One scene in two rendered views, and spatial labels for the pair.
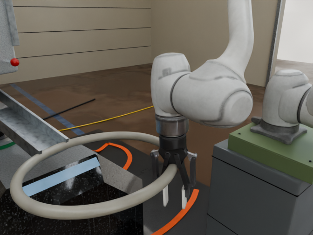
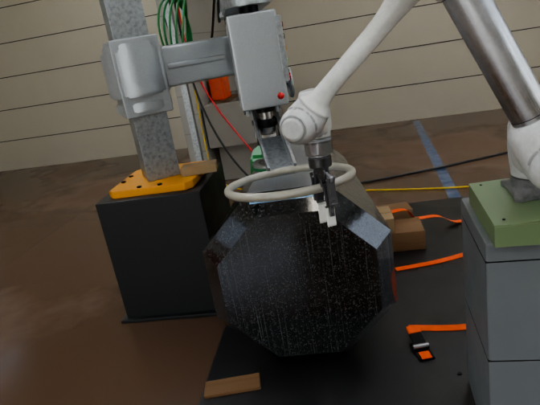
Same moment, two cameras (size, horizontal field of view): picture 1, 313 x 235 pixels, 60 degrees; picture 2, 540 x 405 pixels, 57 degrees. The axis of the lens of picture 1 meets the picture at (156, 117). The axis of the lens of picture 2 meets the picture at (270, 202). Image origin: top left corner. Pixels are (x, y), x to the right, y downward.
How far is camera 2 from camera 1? 1.27 m
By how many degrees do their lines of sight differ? 50
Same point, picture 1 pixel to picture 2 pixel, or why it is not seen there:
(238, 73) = (305, 104)
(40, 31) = not seen: hidden behind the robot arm
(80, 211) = (238, 195)
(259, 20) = not seen: outside the picture
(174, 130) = (308, 152)
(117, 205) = (255, 196)
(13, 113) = (280, 140)
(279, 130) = (517, 183)
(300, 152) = (512, 211)
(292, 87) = not seen: hidden behind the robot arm
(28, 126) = (282, 151)
